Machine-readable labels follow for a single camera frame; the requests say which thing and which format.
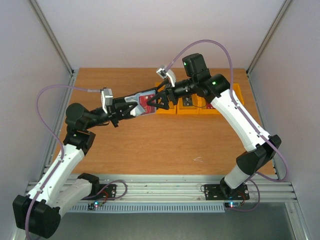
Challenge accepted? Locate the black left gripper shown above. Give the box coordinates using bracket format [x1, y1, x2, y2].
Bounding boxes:
[84, 98, 138, 130]

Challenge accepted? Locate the black leather card holder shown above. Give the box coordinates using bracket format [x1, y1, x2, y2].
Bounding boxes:
[119, 86, 161, 118]

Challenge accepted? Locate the red VIP card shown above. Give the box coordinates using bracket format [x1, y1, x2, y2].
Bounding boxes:
[137, 92, 157, 115]

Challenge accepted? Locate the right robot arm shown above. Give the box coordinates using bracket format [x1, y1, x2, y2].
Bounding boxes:
[147, 53, 282, 199]

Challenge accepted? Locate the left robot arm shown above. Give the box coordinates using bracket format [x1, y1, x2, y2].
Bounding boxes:
[12, 98, 138, 240]

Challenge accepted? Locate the black card in bin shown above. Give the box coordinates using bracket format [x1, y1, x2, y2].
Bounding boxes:
[182, 96, 193, 107]

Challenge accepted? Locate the red card in bin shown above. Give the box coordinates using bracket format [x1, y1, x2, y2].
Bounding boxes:
[206, 103, 214, 110]

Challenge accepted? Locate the yellow bin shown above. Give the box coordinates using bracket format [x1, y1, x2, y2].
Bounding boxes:
[177, 94, 200, 115]
[199, 98, 220, 115]
[155, 82, 177, 115]
[232, 83, 245, 106]

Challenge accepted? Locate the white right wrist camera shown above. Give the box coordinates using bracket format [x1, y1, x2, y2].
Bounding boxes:
[156, 65, 177, 87]

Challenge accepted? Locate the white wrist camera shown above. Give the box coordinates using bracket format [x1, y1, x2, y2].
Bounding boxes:
[100, 87, 113, 114]
[156, 65, 177, 87]

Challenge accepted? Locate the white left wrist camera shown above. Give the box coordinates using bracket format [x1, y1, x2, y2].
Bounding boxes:
[100, 87, 113, 114]

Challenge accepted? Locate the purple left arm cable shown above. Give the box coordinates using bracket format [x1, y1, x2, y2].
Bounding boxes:
[24, 84, 102, 240]

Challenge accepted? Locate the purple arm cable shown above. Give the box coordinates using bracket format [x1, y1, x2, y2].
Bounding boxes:
[24, 84, 102, 240]
[167, 39, 290, 181]

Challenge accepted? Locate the aluminium rail base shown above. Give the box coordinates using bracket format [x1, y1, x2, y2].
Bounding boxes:
[26, 173, 298, 203]

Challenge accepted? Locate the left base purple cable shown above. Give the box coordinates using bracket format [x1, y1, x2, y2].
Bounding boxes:
[82, 179, 128, 201]

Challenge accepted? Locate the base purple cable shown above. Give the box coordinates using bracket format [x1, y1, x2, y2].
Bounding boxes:
[82, 179, 128, 201]
[224, 176, 260, 211]

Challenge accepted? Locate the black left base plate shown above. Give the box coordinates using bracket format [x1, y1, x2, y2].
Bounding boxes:
[95, 184, 117, 201]

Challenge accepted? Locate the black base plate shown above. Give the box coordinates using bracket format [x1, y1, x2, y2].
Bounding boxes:
[95, 184, 117, 201]
[200, 184, 250, 201]

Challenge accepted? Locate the grey slotted cable duct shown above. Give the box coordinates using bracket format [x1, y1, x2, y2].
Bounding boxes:
[69, 202, 225, 214]

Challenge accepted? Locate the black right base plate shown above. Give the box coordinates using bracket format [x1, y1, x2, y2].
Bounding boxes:
[200, 184, 250, 201]

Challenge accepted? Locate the aluminium frame post left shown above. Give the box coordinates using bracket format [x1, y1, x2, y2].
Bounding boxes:
[27, 0, 76, 76]

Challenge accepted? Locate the aluminium frame post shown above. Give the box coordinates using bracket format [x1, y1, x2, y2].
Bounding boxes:
[27, 0, 76, 76]
[246, 0, 293, 76]

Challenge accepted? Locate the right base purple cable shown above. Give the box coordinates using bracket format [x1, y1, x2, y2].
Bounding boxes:
[224, 176, 260, 211]

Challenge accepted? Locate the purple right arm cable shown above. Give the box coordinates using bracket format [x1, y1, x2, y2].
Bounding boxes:
[167, 39, 290, 181]

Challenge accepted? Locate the aluminium frame post right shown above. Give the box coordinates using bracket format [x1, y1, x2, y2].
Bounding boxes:
[246, 0, 293, 76]

